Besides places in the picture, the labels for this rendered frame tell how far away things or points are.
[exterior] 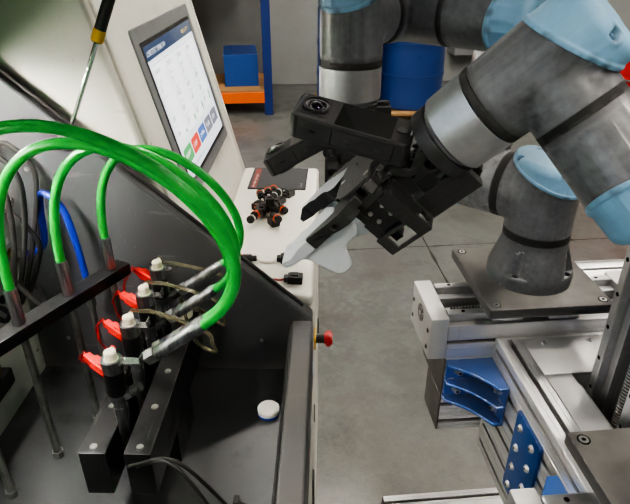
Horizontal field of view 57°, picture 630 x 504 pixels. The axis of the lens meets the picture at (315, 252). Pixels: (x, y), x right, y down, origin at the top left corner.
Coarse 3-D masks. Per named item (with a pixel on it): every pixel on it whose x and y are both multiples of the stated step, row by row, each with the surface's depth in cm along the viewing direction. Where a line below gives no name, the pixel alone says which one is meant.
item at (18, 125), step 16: (0, 128) 62; (16, 128) 62; (32, 128) 62; (48, 128) 62; (64, 128) 62; (80, 128) 62; (96, 144) 63; (112, 144) 63; (144, 160) 63; (160, 176) 64; (176, 176) 65; (192, 192) 65; (208, 208) 66; (224, 240) 68; (240, 272) 70; (224, 304) 72; (208, 320) 73
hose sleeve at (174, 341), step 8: (184, 328) 75; (192, 328) 74; (200, 328) 74; (176, 336) 75; (184, 336) 74; (192, 336) 74; (160, 344) 76; (168, 344) 75; (176, 344) 75; (160, 352) 76; (168, 352) 76
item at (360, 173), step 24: (432, 144) 50; (360, 168) 56; (384, 168) 54; (408, 168) 54; (432, 168) 53; (456, 168) 50; (480, 168) 54; (384, 192) 53; (408, 192) 55; (432, 192) 54; (456, 192) 54; (360, 216) 57; (384, 216) 57; (408, 216) 55; (432, 216) 56; (384, 240) 57; (408, 240) 57
